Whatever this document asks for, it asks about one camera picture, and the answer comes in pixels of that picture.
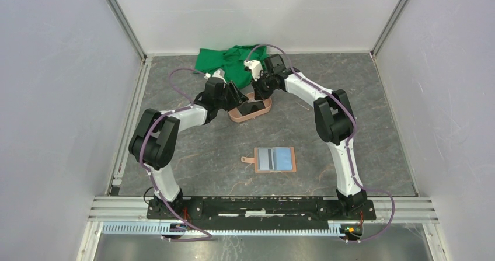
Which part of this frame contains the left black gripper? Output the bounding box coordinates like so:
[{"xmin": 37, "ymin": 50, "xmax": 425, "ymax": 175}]
[{"xmin": 215, "ymin": 81, "xmax": 249, "ymax": 112}]

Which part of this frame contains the black card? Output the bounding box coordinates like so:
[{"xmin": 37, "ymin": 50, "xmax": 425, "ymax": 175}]
[{"xmin": 237, "ymin": 101, "xmax": 266, "ymax": 116}]

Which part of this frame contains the pink oval tray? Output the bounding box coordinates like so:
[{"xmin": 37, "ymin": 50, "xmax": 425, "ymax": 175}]
[{"xmin": 227, "ymin": 92, "xmax": 272, "ymax": 123}]

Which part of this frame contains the brown leather card holder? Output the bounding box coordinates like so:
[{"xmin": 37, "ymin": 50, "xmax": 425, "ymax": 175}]
[{"xmin": 240, "ymin": 147, "xmax": 297, "ymax": 173}]

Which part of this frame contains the white magstripe card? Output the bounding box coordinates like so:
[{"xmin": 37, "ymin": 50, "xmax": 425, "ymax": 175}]
[{"xmin": 258, "ymin": 148, "xmax": 274, "ymax": 171}]

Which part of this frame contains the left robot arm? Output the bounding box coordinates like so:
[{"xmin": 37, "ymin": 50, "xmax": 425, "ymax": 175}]
[{"xmin": 128, "ymin": 78, "xmax": 249, "ymax": 219}]

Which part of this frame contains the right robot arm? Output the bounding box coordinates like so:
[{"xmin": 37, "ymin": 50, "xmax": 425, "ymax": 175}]
[{"xmin": 243, "ymin": 54, "xmax": 368, "ymax": 219}]

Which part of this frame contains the green cloth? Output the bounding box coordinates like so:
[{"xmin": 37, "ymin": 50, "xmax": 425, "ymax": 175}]
[{"xmin": 194, "ymin": 45, "xmax": 256, "ymax": 89}]

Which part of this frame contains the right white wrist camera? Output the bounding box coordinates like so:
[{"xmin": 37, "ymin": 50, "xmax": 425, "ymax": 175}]
[{"xmin": 243, "ymin": 60, "xmax": 263, "ymax": 81}]

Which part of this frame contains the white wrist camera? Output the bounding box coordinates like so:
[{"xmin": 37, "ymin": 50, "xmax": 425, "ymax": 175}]
[
  {"xmin": 204, "ymin": 69, "xmax": 227, "ymax": 85},
  {"xmin": 243, "ymin": 60, "xmax": 263, "ymax": 81}
]

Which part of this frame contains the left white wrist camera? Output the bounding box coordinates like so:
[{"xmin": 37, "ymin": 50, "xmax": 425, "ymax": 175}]
[{"xmin": 204, "ymin": 69, "xmax": 227, "ymax": 85}]

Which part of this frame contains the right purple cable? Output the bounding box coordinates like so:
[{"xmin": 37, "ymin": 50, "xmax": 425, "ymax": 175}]
[{"xmin": 245, "ymin": 44, "xmax": 396, "ymax": 245}]

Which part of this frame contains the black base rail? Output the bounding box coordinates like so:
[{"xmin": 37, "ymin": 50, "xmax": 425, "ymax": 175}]
[{"xmin": 147, "ymin": 196, "xmax": 377, "ymax": 231}]

